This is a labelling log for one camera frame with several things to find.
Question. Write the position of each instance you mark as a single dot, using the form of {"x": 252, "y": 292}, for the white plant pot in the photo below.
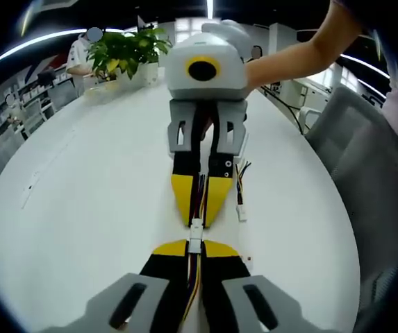
{"x": 148, "y": 74}

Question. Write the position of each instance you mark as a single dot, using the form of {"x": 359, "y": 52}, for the grey mesh office chair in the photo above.
{"x": 358, "y": 166}

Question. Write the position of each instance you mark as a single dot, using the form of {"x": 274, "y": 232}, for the green potted plant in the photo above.
{"x": 125, "y": 48}

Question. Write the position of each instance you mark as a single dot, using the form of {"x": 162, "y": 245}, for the black monitor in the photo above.
{"x": 46, "y": 77}

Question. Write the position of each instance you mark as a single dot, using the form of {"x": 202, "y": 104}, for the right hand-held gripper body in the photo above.
{"x": 184, "y": 83}

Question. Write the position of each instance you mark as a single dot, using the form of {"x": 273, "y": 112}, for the person's right hand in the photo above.
{"x": 235, "y": 33}

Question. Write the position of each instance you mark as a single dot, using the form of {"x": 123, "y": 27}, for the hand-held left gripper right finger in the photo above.
{"x": 226, "y": 263}

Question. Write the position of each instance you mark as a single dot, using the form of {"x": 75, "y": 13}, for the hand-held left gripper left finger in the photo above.
{"x": 157, "y": 263}

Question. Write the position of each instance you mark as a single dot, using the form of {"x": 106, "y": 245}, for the white chair armrest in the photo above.
{"x": 309, "y": 114}

